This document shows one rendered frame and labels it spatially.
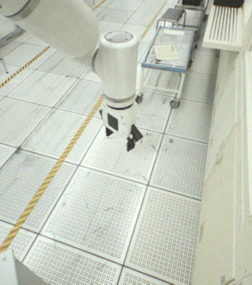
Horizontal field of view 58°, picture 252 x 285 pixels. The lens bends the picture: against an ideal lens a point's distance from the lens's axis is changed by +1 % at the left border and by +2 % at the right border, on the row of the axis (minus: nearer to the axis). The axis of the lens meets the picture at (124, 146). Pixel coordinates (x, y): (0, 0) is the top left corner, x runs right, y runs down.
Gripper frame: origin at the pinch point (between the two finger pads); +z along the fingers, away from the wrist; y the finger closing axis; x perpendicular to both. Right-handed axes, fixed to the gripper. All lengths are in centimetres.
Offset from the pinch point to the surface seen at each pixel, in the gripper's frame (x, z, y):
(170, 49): 159, 54, -86
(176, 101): 138, 91, -56
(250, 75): 93, 16, 8
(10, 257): -44, 25, -6
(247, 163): 35, 16, 33
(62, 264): -33, 101, -19
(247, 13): 182, 15, -34
